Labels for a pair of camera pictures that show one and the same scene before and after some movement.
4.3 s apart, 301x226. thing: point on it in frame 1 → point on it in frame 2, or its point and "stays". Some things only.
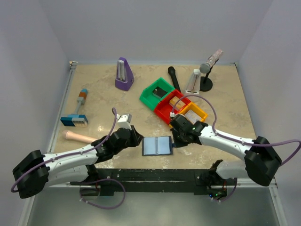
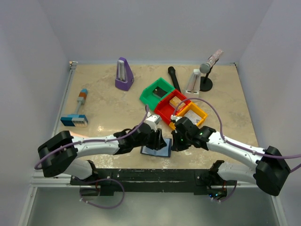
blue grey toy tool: x=76 y=119 stays
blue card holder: x=157 y=145 stays
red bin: x=163 y=109 stays
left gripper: x=135 y=136 → x=154 y=139
